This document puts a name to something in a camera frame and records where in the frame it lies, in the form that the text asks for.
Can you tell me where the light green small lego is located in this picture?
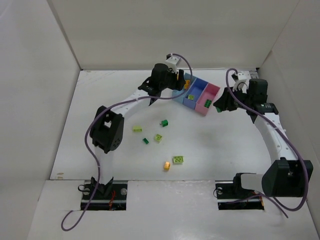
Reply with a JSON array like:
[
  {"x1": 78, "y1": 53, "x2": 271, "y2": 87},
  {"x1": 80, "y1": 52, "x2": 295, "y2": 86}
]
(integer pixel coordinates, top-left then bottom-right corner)
[{"x1": 154, "y1": 134, "x2": 163, "y2": 143}]

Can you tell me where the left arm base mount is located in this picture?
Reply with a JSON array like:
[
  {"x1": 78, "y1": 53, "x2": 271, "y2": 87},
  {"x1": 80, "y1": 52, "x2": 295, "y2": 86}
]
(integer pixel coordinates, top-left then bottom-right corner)
[{"x1": 78, "y1": 177, "x2": 128, "y2": 211}]

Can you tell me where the yellow rounded lego brick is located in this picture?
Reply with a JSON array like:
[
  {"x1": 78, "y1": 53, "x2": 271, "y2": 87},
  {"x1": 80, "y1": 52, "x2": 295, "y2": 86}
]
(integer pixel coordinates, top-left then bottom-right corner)
[{"x1": 184, "y1": 80, "x2": 190, "y2": 89}]

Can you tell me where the green lego plate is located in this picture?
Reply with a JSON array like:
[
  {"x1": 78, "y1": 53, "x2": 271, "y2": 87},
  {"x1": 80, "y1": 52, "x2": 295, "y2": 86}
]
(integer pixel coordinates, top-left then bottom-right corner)
[{"x1": 204, "y1": 99, "x2": 212, "y2": 108}]

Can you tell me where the dark green lego brick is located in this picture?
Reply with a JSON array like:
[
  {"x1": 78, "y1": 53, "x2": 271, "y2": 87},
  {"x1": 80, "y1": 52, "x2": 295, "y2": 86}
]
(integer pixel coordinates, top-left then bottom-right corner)
[{"x1": 160, "y1": 119, "x2": 169, "y2": 127}]

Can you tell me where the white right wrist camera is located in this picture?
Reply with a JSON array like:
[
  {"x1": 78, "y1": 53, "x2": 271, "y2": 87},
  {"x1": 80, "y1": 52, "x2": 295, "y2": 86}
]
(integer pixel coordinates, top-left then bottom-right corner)
[{"x1": 231, "y1": 72, "x2": 249, "y2": 92}]

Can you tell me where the pale green lego tile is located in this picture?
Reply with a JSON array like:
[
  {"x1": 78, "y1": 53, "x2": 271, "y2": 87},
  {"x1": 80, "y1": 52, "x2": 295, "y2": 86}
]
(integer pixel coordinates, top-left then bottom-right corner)
[{"x1": 187, "y1": 94, "x2": 195, "y2": 101}]

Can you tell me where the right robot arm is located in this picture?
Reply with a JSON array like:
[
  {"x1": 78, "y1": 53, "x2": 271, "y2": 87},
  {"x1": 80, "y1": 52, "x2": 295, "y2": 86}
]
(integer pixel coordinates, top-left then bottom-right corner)
[{"x1": 213, "y1": 79, "x2": 313, "y2": 198}]

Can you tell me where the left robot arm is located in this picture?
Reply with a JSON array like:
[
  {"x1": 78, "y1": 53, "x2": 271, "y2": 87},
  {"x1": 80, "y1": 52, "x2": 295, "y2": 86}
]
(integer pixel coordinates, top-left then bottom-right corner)
[{"x1": 85, "y1": 63, "x2": 186, "y2": 196}]

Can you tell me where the pink container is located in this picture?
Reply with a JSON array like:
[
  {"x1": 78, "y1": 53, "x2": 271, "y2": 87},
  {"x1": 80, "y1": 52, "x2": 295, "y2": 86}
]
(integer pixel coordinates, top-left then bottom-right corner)
[{"x1": 195, "y1": 83, "x2": 221, "y2": 116}]

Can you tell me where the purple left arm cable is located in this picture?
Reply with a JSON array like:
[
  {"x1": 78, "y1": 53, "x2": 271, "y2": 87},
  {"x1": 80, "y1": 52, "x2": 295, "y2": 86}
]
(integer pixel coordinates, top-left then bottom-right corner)
[{"x1": 61, "y1": 52, "x2": 193, "y2": 232}]

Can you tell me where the aluminium rail right side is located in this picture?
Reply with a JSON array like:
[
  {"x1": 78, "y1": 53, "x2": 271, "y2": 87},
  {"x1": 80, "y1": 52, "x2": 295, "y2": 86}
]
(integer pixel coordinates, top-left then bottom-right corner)
[{"x1": 249, "y1": 70, "x2": 260, "y2": 79}]

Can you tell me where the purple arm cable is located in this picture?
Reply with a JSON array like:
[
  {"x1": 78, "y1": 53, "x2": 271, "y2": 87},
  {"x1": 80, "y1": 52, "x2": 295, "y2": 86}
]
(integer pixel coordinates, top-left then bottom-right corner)
[
  {"x1": 61, "y1": 52, "x2": 193, "y2": 232},
  {"x1": 226, "y1": 68, "x2": 310, "y2": 219}
]

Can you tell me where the light green studded lego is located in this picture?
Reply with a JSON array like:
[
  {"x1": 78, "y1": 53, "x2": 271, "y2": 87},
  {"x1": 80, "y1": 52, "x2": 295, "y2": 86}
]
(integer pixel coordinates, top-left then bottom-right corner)
[{"x1": 172, "y1": 155, "x2": 184, "y2": 165}]

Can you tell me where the purple blue container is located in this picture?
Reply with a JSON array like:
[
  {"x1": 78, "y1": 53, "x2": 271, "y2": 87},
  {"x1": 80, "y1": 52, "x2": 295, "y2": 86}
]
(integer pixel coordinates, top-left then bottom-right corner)
[{"x1": 183, "y1": 78, "x2": 208, "y2": 110}]

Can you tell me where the light green curved lego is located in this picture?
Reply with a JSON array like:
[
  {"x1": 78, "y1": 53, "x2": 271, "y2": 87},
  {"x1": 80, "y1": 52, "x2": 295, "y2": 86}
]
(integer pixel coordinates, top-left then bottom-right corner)
[{"x1": 132, "y1": 125, "x2": 143, "y2": 133}]

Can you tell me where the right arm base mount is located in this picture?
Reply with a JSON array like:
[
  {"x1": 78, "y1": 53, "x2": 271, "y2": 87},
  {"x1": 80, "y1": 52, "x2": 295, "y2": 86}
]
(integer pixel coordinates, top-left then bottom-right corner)
[{"x1": 213, "y1": 173, "x2": 265, "y2": 211}]

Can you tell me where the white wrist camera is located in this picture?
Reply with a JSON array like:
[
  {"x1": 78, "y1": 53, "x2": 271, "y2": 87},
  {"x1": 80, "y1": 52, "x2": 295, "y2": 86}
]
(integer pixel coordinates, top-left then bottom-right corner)
[
  {"x1": 231, "y1": 72, "x2": 249, "y2": 92},
  {"x1": 164, "y1": 53, "x2": 181, "y2": 72}
]

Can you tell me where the light blue container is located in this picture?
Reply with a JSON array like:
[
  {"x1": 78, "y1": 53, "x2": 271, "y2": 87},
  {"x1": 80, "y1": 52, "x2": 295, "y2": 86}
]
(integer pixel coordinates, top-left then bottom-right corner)
[{"x1": 171, "y1": 72, "x2": 196, "y2": 104}]

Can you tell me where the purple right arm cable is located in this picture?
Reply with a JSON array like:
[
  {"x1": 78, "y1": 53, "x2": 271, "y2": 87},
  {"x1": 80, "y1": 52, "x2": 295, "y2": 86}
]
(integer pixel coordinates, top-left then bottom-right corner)
[{"x1": 226, "y1": 68, "x2": 310, "y2": 219}]

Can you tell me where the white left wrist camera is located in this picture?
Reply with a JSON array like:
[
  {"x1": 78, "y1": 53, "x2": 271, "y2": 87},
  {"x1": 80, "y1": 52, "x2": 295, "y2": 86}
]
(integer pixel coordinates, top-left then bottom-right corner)
[{"x1": 164, "y1": 53, "x2": 181, "y2": 72}]

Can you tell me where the orange small lego brick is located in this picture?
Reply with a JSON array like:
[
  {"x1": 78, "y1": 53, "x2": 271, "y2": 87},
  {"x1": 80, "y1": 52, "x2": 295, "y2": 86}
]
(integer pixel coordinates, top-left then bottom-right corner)
[{"x1": 163, "y1": 161, "x2": 171, "y2": 171}]

